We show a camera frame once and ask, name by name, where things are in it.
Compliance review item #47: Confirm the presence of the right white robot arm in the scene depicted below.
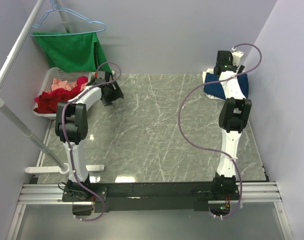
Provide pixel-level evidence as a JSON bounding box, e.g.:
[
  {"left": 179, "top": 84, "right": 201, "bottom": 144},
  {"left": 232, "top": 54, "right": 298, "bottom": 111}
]
[{"left": 211, "top": 50, "right": 252, "bottom": 200}]

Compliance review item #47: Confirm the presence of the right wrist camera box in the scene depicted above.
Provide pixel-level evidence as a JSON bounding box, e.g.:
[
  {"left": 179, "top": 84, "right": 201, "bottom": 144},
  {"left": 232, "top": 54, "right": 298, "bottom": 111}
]
[{"left": 231, "top": 48, "right": 244, "bottom": 69}]

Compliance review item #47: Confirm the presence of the aluminium rail frame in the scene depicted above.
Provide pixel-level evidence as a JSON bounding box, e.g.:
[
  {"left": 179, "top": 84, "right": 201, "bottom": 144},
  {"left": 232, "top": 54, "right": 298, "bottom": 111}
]
[{"left": 6, "top": 182, "right": 294, "bottom": 240}]

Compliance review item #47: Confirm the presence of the pink garment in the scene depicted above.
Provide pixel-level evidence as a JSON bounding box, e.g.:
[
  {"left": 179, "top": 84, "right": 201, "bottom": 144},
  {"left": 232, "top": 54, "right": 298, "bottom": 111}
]
[{"left": 51, "top": 78, "right": 80, "bottom": 91}]

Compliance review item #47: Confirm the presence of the white clothes rack pole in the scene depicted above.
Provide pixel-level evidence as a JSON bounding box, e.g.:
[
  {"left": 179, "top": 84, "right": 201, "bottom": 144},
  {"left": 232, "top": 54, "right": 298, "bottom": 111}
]
[{"left": 0, "top": 0, "right": 70, "bottom": 175}]

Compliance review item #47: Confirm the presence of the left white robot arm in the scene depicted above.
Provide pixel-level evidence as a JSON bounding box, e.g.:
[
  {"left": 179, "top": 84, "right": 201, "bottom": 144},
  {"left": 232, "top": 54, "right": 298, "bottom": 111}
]
[{"left": 55, "top": 70, "right": 124, "bottom": 201}]

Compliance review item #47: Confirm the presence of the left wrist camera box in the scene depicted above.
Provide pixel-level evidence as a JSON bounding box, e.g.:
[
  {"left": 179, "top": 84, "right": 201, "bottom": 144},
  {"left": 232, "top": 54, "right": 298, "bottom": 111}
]
[{"left": 93, "top": 71, "right": 108, "bottom": 79}]

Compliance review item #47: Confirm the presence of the purple cable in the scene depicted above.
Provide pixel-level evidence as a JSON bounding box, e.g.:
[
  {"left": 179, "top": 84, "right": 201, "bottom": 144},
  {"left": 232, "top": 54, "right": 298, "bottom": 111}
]
[
  {"left": 62, "top": 61, "right": 122, "bottom": 223},
  {"left": 178, "top": 43, "right": 243, "bottom": 220}
]

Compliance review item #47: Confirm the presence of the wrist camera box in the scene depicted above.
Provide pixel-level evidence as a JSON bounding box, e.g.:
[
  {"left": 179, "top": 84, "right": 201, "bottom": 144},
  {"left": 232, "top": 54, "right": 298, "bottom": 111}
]
[
  {"left": 231, "top": 48, "right": 244, "bottom": 69},
  {"left": 93, "top": 71, "right": 108, "bottom": 79}
]

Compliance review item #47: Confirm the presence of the magenta garment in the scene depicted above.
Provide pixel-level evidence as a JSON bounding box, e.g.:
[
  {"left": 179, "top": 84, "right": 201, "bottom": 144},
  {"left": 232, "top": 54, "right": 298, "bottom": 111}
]
[{"left": 76, "top": 76, "right": 89, "bottom": 91}]

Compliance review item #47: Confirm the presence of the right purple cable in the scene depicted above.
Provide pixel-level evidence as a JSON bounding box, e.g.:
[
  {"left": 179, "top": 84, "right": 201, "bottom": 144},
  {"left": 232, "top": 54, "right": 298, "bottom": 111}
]
[{"left": 178, "top": 43, "right": 243, "bottom": 220}]

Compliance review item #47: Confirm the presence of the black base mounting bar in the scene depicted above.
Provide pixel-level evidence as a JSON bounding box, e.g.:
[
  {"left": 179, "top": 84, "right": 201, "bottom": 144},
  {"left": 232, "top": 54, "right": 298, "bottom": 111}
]
[{"left": 61, "top": 178, "right": 243, "bottom": 217}]

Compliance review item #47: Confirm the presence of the dark red garment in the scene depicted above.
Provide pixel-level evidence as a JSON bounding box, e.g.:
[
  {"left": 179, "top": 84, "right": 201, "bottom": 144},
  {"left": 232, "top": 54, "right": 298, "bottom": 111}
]
[{"left": 34, "top": 87, "right": 81, "bottom": 114}]

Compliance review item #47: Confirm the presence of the light blue wire hanger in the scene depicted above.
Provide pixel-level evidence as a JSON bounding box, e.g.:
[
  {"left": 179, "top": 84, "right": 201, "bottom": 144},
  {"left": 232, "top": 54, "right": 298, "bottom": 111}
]
[{"left": 32, "top": 0, "right": 107, "bottom": 36}]

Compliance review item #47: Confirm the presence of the blue mickey t shirt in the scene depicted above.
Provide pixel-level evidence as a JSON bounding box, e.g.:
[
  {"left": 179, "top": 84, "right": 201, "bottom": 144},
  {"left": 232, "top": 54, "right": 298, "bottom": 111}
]
[{"left": 202, "top": 72, "right": 249, "bottom": 101}]

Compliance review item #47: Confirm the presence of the white rack foot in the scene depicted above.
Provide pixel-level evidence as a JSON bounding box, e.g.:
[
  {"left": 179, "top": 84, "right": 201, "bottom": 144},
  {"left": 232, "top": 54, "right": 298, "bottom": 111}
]
[{"left": 24, "top": 164, "right": 105, "bottom": 175}]

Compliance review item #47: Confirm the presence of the green hanging cloth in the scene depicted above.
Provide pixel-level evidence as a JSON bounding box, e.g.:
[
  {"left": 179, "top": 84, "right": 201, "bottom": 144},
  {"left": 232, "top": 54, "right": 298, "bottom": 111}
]
[{"left": 33, "top": 32, "right": 107, "bottom": 73}]

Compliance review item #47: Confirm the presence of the white plastic laundry basket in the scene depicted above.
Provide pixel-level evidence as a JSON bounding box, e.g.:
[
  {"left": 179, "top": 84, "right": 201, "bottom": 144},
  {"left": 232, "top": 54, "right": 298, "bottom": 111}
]
[{"left": 33, "top": 66, "right": 97, "bottom": 120}]

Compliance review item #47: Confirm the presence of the folded white t shirt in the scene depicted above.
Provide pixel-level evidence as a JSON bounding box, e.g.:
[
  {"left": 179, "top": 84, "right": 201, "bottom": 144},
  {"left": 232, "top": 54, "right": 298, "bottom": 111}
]
[{"left": 201, "top": 67, "right": 245, "bottom": 101}]

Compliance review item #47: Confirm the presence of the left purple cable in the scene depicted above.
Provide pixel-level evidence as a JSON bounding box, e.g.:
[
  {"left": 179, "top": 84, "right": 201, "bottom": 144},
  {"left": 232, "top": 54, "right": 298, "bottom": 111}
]
[{"left": 62, "top": 61, "right": 122, "bottom": 223}]

